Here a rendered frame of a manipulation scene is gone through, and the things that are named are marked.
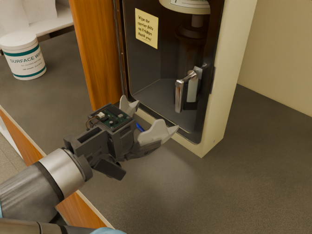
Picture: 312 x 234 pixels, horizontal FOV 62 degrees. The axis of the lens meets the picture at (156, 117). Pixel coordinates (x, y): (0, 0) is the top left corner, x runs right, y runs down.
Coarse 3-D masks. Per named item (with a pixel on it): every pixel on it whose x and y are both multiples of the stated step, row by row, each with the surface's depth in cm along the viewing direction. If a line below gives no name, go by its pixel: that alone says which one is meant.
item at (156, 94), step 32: (128, 0) 62; (160, 0) 55; (192, 0) 49; (224, 0) 45; (128, 32) 68; (160, 32) 59; (192, 32) 53; (128, 64) 75; (160, 64) 65; (192, 64) 57; (128, 96) 84; (160, 96) 71; (192, 96) 62; (192, 128) 68
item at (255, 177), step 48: (48, 48) 123; (0, 96) 96; (48, 96) 96; (240, 96) 96; (48, 144) 78; (240, 144) 78; (288, 144) 78; (96, 192) 66; (144, 192) 66; (192, 192) 66; (240, 192) 66; (288, 192) 66
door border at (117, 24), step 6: (114, 0) 65; (114, 6) 66; (120, 18) 67; (120, 24) 68; (120, 30) 70; (120, 36) 71; (120, 42) 72; (120, 48) 74; (120, 54) 75; (120, 60) 77; (120, 72) 79; (126, 84) 81; (210, 84) 57; (126, 90) 83; (126, 96) 84; (204, 120) 64
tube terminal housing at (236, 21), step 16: (240, 0) 48; (256, 0) 53; (224, 16) 48; (240, 16) 51; (224, 32) 49; (240, 32) 54; (224, 48) 52; (240, 48) 58; (224, 64) 56; (240, 64) 62; (224, 80) 60; (208, 96) 60; (224, 96) 64; (144, 112) 84; (208, 112) 63; (224, 112) 70; (208, 128) 67; (224, 128) 76; (192, 144) 74; (208, 144) 73
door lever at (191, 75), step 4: (188, 72) 59; (192, 72) 58; (188, 76) 57; (192, 76) 58; (196, 76) 58; (176, 80) 56; (180, 80) 56; (184, 80) 56; (188, 80) 57; (192, 80) 59; (176, 84) 56; (180, 84) 56; (184, 84) 57; (176, 88) 57; (180, 88) 56; (176, 92) 58; (180, 92) 57; (176, 96) 58; (180, 96) 58; (176, 100) 59; (180, 100) 59; (176, 104) 60; (180, 104) 59; (176, 108) 60; (180, 108) 60
